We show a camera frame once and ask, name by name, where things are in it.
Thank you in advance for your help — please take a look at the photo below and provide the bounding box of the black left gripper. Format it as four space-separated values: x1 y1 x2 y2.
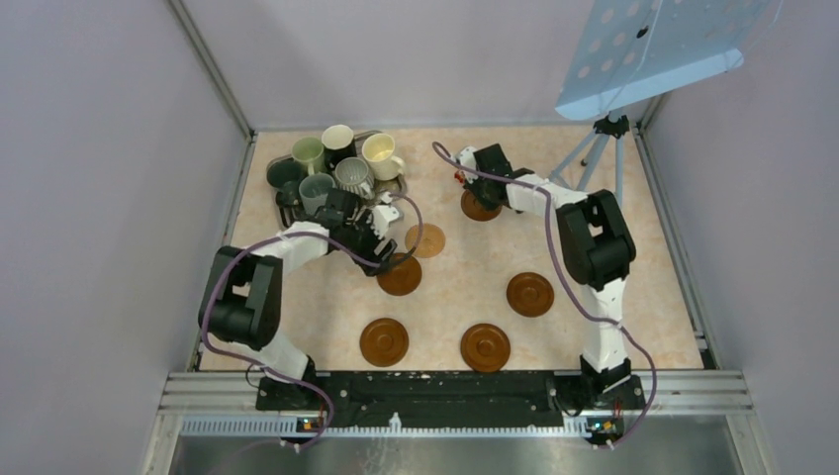
342 209 397 276

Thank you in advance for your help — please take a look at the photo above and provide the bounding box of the brown wooden coaster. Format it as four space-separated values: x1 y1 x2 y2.
460 190 502 222
359 318 410 367
506 272 555 318
460 324 512 373
376 256 422 297

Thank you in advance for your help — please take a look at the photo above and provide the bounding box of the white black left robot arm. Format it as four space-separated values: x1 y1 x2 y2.
198 189 403 410

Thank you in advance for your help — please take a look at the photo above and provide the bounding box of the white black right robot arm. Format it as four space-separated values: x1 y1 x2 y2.
453 143 636 408

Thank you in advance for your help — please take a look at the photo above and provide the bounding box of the woven rattan coaster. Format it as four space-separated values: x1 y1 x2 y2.
404 224 446 258

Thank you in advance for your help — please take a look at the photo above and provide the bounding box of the grey ribbed mug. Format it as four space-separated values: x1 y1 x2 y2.
333 157 375 200

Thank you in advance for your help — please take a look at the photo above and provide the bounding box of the grey blue mug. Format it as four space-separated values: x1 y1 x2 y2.
298 173 335 216

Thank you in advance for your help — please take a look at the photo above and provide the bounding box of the metal tray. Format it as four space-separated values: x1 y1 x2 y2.
265 130 408 230

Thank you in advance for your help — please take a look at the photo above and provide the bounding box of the cream yellow mug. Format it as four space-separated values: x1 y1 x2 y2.
362 133 407 181

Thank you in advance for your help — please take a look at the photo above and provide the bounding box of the dark green mug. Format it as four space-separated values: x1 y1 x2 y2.
266 159 307 206

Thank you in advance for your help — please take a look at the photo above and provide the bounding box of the light green mug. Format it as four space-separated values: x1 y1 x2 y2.
291 137 326 175

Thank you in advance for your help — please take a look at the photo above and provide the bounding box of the black mug white inside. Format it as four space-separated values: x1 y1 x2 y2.
321 124 357 172

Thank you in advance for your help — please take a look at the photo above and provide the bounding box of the light blue tripod stand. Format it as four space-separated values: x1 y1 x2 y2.
549 109 630 205

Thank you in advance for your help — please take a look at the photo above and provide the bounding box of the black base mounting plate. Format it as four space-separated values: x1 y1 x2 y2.
255 370 645 428

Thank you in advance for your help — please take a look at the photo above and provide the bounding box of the light blue perforated board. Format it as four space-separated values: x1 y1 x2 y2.
555 0 783 121

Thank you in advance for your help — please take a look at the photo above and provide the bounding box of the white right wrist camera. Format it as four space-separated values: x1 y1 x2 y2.
453 145 477 173

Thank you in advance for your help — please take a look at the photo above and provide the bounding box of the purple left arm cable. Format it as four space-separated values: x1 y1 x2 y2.
199 191 426 453

